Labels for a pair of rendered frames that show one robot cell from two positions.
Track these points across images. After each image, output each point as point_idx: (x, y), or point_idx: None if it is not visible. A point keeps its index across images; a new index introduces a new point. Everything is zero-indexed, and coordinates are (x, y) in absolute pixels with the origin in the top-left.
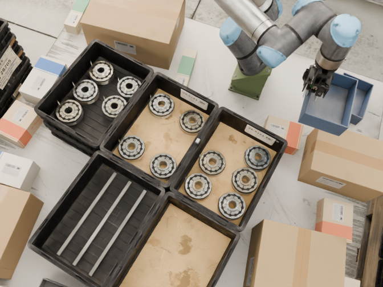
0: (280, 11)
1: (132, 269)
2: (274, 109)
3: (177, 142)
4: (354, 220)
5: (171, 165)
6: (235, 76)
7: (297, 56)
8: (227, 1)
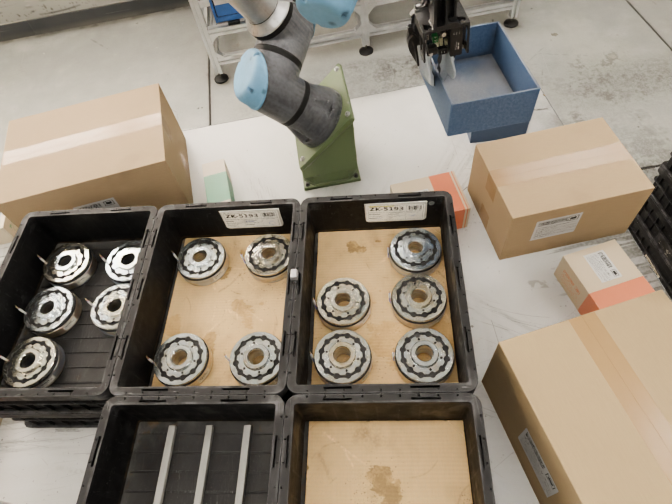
0: None
1: None
2: (392, 179)
3: (263, 305)
4: None
5: (273, 349)
6: (303, 158)
7: (379, 95)
8: None
